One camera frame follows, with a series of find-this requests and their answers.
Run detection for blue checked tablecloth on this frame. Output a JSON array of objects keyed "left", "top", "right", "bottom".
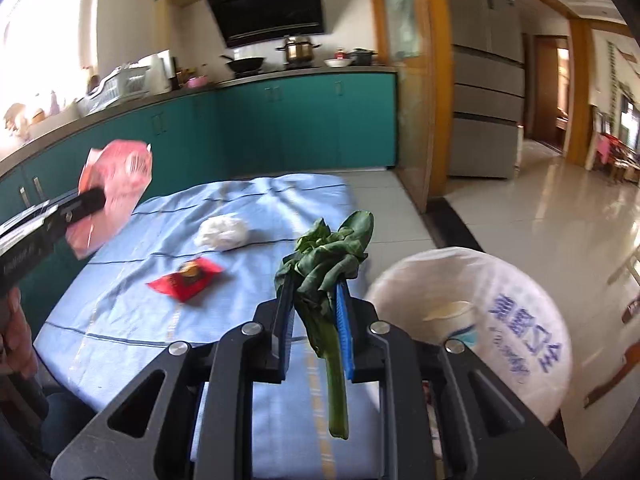
[{"left": 35, "top": 174, "right": 380, "bottom": 479}]

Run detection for grey refrigerator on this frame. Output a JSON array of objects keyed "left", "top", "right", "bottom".
[{"left": 448, "top": 0, "right": 525, "bottom": 179}]

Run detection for pink plastic bag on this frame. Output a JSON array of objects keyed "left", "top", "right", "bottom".
[{"left": 66, "top": 140, "right": 153, "bottom": 259}]

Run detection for teal kitchen cabinets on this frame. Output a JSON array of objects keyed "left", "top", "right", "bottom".
[{"left": 1, "top": 67, "right": 397, "bottom": 220}]

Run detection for left hand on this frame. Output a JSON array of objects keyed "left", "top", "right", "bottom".
[{"left": 1, "top": 287, "right": 38, "bottom": 379}]

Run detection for black range hood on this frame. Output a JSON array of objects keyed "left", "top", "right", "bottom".
[{"left": 206, "top": 0, "right": 326, "bottom": 49}]

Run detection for white bowl on counter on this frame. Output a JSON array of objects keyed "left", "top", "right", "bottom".
[{"left": 324, "top": 58, "right": 352, "bottom": 68}]

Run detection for black pot on counter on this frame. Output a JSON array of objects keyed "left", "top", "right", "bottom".
[{"left": 348, "top": 48, "right": 376, "bottom": 67}]

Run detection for wooden glass door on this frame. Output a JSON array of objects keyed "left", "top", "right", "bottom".
[{"left": 372, "top": 0, "right": 454, "bottom": 214}]

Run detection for black wok pan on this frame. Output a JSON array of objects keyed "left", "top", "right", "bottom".
[{"left": 221, "top": 54, "right": 265, "bottom": 77}]

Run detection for steel stock pot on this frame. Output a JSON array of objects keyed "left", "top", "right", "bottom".
[{"left": 277, "top": 36, "right": 321, "bottom": 70}]

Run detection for white printed trash bag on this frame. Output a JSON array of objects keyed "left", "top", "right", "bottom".
[{"left": 366, "top": 247, "right": 573, "bottom": 424}]

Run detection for white tissue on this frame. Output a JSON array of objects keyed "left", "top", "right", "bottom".
[{"left": 194, "top": 214, "right": 250, "bottom": 252}]

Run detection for green leafy vegetable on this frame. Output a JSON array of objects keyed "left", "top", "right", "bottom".
[{"left": 274, "top": 210, "right": 374, "bottom": 440}]

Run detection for white dish rack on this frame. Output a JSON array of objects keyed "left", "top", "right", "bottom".
[{"left": 78, "top": 64, "right": 149, "bottom": 116}]

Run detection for red snack wrapper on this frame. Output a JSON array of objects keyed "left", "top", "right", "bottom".
[{"left": 146, "top": 257, "right": 224, "bottom": 302}]

